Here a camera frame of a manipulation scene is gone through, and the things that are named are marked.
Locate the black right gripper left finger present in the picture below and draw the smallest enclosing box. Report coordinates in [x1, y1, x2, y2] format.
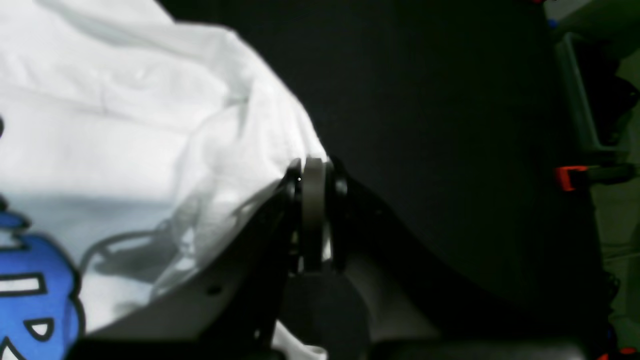
[75, 159, 302, 360]

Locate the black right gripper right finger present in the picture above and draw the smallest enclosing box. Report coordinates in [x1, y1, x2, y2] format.
[302, 157, 601, 360]

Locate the white printed t-shirt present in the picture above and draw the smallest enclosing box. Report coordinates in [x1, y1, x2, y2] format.
[0, 0, 327, 360]

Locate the orange clamp far right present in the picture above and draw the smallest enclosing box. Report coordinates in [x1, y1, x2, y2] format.
[555, 165, 636, 192]

